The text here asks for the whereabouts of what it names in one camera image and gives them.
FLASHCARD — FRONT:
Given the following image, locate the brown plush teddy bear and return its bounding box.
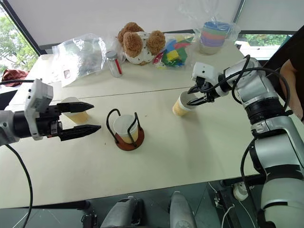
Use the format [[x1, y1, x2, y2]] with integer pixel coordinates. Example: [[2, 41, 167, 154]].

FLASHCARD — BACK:
[[117, 22, 166, 66]]

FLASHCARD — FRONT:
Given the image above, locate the dark red cloth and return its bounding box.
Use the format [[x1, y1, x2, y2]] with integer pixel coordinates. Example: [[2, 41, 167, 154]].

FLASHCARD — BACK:
[[1, 68, 29, 82]]

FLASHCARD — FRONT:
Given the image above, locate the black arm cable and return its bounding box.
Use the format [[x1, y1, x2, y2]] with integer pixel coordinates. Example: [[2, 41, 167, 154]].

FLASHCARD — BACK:
[[209, 54, 294, 117], [240, 137, 262, 191], [0, 79, 35, 228]]

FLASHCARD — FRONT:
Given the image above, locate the thin white cable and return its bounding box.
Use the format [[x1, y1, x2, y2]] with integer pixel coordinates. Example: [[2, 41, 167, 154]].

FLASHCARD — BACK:
[[222, 203, 236, 228]]

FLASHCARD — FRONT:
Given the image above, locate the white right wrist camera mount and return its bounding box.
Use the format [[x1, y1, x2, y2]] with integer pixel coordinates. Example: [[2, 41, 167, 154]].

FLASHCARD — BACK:
[[191, 62, 225, 96]]

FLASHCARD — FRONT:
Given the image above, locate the clear jar with grey lid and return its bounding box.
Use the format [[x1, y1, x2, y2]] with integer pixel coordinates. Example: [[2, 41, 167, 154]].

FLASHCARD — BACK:
[[105, 50, 124, 78]]

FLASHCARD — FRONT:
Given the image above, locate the clear crinkled plastic bag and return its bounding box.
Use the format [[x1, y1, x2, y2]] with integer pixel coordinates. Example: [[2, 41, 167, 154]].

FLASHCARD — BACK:
[[178, 2, 241, 57]]

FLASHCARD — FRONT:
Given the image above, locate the stack of coloured bowls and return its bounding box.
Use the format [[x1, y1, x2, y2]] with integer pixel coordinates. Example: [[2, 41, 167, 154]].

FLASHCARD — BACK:
[[199, 21, 232, 56]]

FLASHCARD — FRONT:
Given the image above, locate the bag of coloured blocks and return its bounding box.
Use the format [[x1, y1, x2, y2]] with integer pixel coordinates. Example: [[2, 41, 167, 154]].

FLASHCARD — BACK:
[[152, 33, 198, 70]]

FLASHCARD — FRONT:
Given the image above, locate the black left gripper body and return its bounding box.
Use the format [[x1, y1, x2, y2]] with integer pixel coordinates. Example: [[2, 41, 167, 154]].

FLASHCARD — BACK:
[[35, 104, 64, 139]]

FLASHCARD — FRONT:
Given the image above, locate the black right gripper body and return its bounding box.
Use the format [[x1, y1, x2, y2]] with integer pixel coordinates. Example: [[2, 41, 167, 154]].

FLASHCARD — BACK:
[[196, 77, 219, 103]]

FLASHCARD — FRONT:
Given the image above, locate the black table frame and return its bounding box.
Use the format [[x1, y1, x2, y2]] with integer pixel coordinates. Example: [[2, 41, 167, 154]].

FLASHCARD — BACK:
[[208, 179, 241, 228]]

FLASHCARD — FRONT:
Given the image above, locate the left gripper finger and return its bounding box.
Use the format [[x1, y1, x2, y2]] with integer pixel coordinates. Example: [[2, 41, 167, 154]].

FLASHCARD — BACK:
[[58, 124, 102, 143], [57, 101, 95, 115]]

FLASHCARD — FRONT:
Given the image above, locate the white power plug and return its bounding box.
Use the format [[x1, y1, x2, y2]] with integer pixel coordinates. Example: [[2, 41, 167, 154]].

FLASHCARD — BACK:
[[233, 182, 249, 201]]

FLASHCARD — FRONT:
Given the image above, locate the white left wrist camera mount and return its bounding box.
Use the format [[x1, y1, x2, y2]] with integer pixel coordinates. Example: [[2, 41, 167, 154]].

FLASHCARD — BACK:
[[23, 78, 54, 141]]

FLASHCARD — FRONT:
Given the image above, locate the black window frame bar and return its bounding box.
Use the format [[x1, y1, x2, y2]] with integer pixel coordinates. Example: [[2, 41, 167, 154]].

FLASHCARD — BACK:
[[1, 0, 47, 57]]

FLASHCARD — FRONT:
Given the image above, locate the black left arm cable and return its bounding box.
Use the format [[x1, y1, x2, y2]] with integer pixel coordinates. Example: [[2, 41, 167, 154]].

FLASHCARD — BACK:
[[0, 79, 35, 228]]

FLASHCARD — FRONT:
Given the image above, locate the dark grey rounded shape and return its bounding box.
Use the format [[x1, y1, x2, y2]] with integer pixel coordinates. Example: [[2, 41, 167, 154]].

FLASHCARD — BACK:
[[169, 190, 197, 228], [101, 197, 144, 228]]

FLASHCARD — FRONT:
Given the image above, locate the white and yellow paper cup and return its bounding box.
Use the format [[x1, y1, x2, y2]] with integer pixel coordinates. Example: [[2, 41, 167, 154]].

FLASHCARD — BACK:
[[172, 91, 198, 117], [60, 96, 90, 124], [113, 114, 139, 144]]

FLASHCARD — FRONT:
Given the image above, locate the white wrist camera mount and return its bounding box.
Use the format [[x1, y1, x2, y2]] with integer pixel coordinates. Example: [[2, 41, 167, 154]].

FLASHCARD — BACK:
[[191, 62, 225, 96], [23, 78, 54, 141]]

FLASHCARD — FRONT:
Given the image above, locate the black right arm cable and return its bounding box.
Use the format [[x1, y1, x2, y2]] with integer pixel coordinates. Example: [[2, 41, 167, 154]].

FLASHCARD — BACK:
[[209, 54, 294, 117], [240, 137, 262, 191]]

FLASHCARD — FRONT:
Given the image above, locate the black wire cup holder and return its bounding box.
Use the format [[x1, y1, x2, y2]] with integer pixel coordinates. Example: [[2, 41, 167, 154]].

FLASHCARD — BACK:
[[106, 108, 145, 152]]

